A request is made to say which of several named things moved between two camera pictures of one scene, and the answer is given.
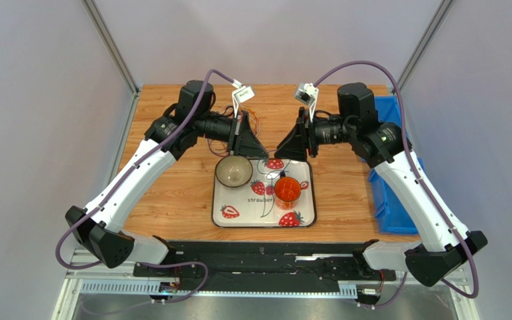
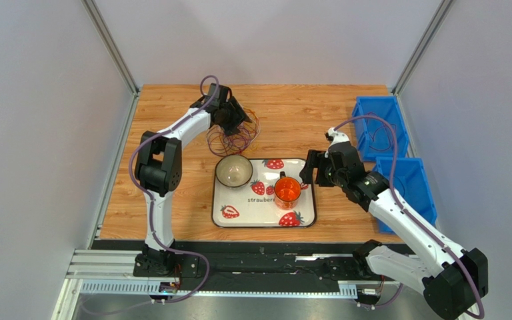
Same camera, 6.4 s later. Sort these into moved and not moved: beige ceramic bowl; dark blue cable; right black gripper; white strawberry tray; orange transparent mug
Moved: dark blue cable; right black gripper
Not moved: white strawberry tray; orange transparent mug; beige ceramic bowl
